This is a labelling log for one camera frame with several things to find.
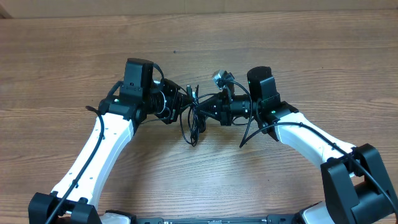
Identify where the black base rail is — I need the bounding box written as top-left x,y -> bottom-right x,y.
131,214 -> 302,224

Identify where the black cable bundle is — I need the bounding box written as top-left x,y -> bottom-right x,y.
178,83 -> 218,147

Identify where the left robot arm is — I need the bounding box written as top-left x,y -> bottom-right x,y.
28,58 -> 180,223

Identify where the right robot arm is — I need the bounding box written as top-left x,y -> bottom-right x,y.
196,66 -> 397,223

